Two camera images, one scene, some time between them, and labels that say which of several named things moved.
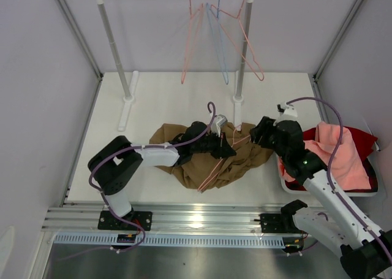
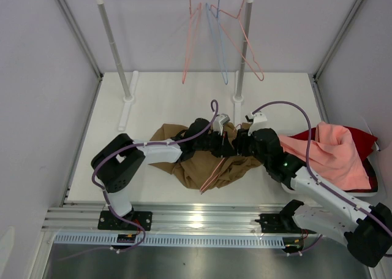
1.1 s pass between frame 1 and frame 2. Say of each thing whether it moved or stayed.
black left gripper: stayed
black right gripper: moved
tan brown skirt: stayed
